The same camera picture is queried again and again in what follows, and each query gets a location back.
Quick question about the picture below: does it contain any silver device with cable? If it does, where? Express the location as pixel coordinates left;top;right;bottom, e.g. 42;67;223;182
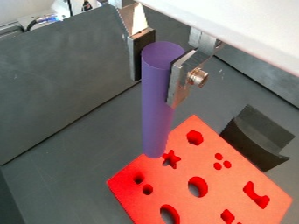
18;0;102;31

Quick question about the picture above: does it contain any black curved block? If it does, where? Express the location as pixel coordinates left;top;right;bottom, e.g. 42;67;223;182
219;105;296;172

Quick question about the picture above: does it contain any red shape-sorting board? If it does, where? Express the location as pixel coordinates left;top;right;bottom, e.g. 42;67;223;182
107;115;293;224

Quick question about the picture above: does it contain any purple cylinder peg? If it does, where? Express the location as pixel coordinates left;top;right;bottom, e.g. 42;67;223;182
142;41;185;158

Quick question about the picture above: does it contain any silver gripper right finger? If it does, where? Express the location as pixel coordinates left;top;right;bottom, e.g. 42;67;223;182
166;27;223;109

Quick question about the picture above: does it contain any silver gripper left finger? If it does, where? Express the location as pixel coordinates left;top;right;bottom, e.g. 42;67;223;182
118;3;155;81

